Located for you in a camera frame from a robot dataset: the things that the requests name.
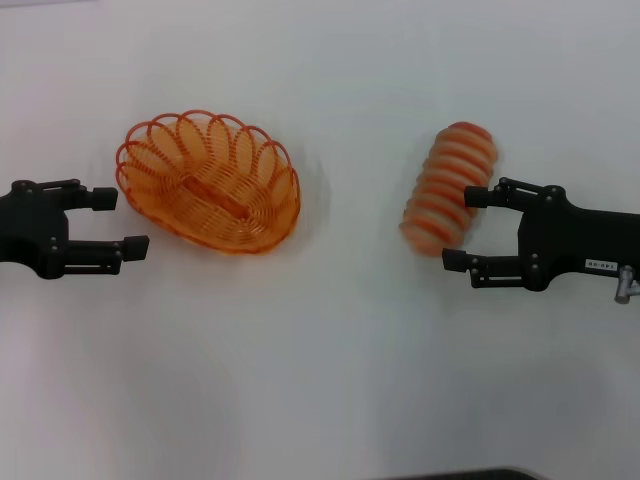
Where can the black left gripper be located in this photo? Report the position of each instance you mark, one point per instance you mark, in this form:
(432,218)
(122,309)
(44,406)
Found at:
(30,225)

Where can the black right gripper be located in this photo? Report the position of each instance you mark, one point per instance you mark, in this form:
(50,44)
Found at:
(565,240)

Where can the orange white striped bread loaf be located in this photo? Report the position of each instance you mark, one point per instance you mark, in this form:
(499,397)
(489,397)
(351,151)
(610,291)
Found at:
(445,185)

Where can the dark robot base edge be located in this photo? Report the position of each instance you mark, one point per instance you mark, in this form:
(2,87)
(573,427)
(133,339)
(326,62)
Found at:
(470,474)

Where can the silver metal connector plug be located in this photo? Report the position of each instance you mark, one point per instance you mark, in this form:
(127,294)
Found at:
(625,287)

